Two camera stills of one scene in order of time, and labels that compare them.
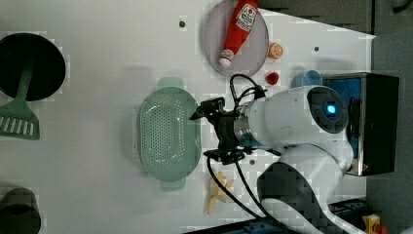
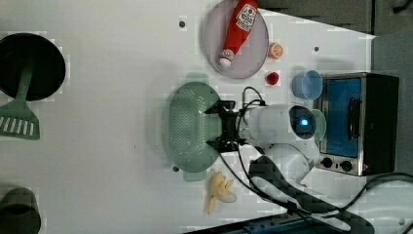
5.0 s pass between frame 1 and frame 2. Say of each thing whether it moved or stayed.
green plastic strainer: moved
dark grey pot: stayed
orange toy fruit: stayed
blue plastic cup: stayed
